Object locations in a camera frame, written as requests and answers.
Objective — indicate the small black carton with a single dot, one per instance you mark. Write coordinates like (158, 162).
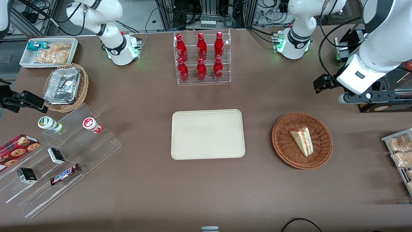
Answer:
(26, 175)
(56, 156)

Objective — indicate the red cola bottle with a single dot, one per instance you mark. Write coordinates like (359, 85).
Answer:
(181, 48)
(219, 46)
(201, 71)
(201, 47)
(218, 70)
(183, 71)

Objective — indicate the red lid yogurt cup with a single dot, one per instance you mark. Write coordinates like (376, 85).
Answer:
(90, 124)

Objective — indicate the green lid yogurt cup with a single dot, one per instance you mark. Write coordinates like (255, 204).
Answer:
(48, 124)

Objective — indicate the clear bag of pastries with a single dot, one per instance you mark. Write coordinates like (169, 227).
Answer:
(399, 143)
(403, 159)

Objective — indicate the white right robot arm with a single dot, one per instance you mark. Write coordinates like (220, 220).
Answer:
(111, 42)

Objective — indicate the triangle sandwich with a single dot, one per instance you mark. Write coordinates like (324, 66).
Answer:
(303, 141)

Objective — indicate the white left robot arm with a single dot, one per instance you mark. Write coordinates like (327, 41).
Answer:
(302, 19)

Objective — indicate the red fried food piece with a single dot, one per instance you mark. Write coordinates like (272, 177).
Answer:
(409, 65)

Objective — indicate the clear bag of crackers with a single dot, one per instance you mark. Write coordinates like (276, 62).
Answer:
(53, 54)

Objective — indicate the red cookie box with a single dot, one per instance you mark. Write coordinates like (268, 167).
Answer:
(17, 148)

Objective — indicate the clear acrylic bottle rack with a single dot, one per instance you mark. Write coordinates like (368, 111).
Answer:
(225, 79)

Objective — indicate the snickers chocolate bar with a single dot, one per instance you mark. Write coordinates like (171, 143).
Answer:
(64, 174)

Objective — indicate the black food warmer cabinet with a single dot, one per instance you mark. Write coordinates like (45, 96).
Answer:
(355, 37)

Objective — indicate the tan wicker basket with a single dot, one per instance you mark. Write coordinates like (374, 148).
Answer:
(84, 87)

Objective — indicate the beige plastic tray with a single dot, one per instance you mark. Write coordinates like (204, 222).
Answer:
(207, 133)

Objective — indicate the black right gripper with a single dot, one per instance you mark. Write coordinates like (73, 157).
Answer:
(7, 101)

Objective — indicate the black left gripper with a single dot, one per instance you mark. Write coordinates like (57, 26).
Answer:
(331, 82)

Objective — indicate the white plastic bin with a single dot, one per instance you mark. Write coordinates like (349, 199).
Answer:
(27, 59)

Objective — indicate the clear acrylic stepped shelf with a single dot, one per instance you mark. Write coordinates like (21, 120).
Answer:
(96, 151)

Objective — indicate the tray of packaged snacks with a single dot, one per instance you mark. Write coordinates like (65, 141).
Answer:
(384, 139)

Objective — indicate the teal snack packet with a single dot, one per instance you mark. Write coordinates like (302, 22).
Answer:
(37, 45)

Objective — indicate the stack of foil trays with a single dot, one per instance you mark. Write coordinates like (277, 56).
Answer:
(62, 85)

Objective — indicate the grey device at table edge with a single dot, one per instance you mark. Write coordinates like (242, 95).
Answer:
(210, 229)

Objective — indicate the brown round wicker basket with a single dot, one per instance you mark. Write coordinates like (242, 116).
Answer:
(286, 145)

